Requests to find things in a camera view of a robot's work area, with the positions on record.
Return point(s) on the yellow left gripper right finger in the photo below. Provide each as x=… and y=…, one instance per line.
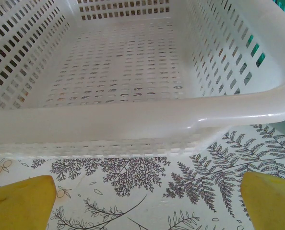
x=272, y=206

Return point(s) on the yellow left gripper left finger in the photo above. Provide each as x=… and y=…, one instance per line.
x=17, y=206

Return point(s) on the floral tablecloth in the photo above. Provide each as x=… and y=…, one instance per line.
x=142, y=191

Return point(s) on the white plastic basket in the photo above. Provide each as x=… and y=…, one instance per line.
x=142, y=119

